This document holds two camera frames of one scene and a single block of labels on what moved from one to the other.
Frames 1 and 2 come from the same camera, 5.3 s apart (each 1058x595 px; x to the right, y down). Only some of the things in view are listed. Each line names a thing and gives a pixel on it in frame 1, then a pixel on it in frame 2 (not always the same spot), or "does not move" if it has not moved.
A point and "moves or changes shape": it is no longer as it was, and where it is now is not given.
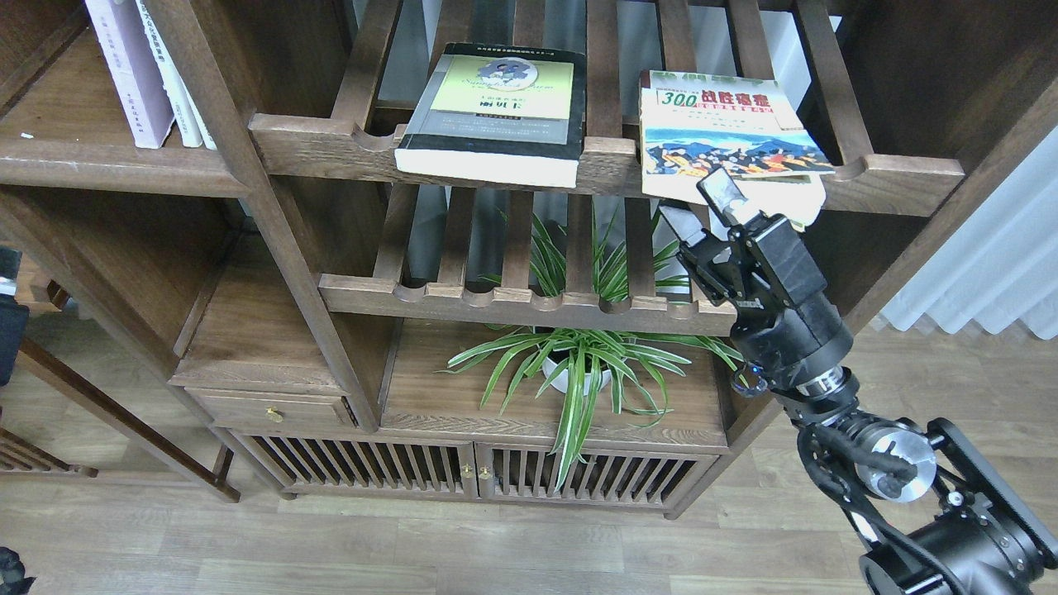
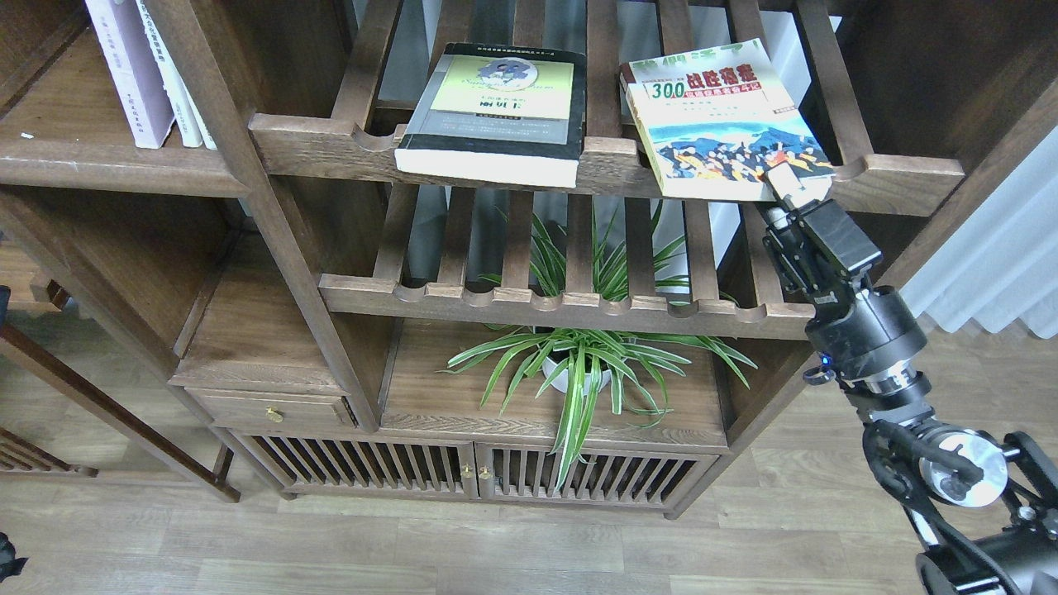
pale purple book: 120,34 does not move
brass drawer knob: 273,413 does not move
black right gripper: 783,327 → 819,249
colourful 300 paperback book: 692,123 moves or changes shape
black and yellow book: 500,112 does not move
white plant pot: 561,379 does not move
